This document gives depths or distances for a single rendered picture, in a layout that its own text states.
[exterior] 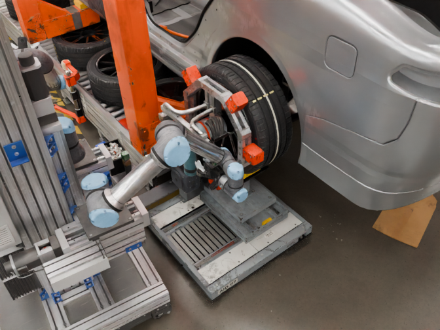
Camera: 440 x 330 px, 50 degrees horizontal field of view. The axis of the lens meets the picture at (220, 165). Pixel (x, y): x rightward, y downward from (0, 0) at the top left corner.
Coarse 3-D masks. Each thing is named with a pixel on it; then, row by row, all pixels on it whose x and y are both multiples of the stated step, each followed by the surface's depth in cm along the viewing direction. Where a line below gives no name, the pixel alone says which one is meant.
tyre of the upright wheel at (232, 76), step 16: (224, 64) 255; (240, 64) 254; (256, 64) 254; (224, 80) 250; (240, 80) 245; (272, 80) 251; (256, 96) 243; (272, 96) 247; (256, 112) 242; (288, 112) 252; (256, 128) 245; (272, 128) 248; (288, 128) 256; (256, 144) 251; (272, 144) 253; (288, 144) 263; (272, 160) 269
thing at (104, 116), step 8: (40, 48) 438; (56, 64) 416; (56, 72) 417; (64, 72) 405; (80, 88) 386; (80, 96) 389; (88, 96) 377; (88, 104) 379; (96, 104) 368; (96, 112) 371; (104, 112) 360; (104, 120) 363; (112, 120) 352; (112, 128) 356; (120, 128) 345; (120, 136) 346; (128, 136) 338; (128, 144) 340; (136, 152) 333
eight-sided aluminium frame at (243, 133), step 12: (192, 84) 262; (204, 84) 252; (216, 84) 251; (192, 96) 278; (216, 96) 247; (228, 96) 243; (228, 108) 242; (240, 120) 246; (240, 132) 243; (240, 144) 248; (240, 156) 254
